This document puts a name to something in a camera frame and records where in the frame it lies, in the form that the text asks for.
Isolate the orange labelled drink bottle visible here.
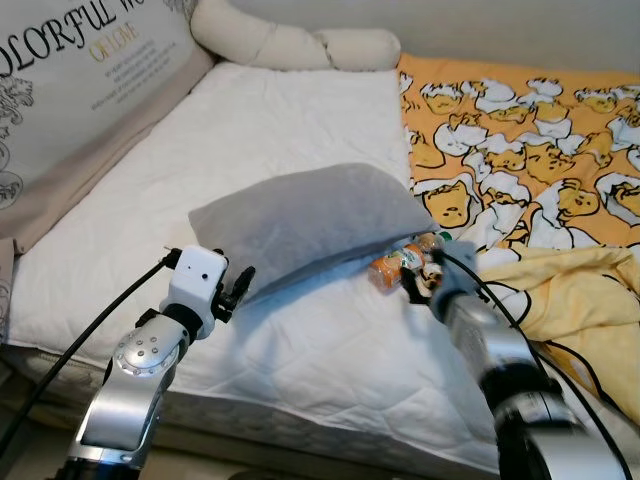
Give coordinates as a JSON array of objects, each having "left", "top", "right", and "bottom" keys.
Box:
[{"left": 368, "top": 233, "right": 443, "bottom": 292}]

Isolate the grey plush pillow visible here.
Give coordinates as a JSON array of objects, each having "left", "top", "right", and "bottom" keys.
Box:
[{"left": 188, "top": 163, "right": 436, "bottom": 303}]

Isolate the grey patterned mattress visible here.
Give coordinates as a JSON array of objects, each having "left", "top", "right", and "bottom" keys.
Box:
[{"left": 0, "top": 345, "right": 501, "bottom": 473}]

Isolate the white quilted mattress pad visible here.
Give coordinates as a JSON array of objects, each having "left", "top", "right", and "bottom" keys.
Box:
[{"left": 5, "top": 62, "right": 640, "bottom": 476}]

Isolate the orange yellow egg cartoon blanket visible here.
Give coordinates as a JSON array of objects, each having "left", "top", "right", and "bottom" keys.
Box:
[{"left": 397, "top": 52, "right": 640, "bottom": 423}]

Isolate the beige knotted bolster cushion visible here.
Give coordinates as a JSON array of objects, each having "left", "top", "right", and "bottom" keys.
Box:
[{"left": 190, "top": 0, "right": 403, "bottom": 73}]

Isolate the grey printed lettering pillow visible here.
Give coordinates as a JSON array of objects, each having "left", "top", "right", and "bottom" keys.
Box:
[{"left": 0, "top": 0, "right": 216, "bottom": 253}]

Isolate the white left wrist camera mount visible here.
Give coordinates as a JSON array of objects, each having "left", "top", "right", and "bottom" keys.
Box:
[{"left": 163, "top": 247, "right": 229, "bottom": 321}]

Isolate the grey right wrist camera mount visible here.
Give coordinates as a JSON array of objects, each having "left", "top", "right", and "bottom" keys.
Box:
[{"left": 440, "top": 240, "right": 479, "bottom": 296}]

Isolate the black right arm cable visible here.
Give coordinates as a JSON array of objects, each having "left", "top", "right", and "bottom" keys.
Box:
[{"left": 432, "top": 250, "right": 640, "bottom": 476}]

